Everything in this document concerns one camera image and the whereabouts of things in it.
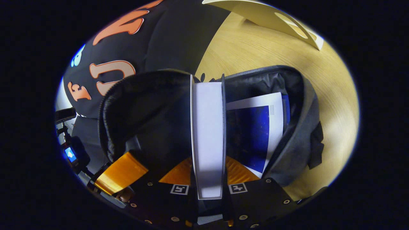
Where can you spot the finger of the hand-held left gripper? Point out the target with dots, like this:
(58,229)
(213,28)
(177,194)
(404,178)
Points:
(119,174)

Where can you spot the cream plastic bookshelf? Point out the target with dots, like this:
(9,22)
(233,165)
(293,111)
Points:
(255,12)

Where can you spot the grey schoolbag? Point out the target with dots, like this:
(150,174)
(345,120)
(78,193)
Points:
(300,137)

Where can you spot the dark picture cover book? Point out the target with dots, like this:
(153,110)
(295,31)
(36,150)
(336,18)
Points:
(207,134)

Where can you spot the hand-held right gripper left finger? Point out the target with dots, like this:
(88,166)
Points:
(163,204)

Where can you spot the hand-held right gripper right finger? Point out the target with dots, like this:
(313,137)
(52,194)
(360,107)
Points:
(255,204)

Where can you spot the blue cover book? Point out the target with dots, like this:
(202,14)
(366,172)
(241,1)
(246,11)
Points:
(252,134)

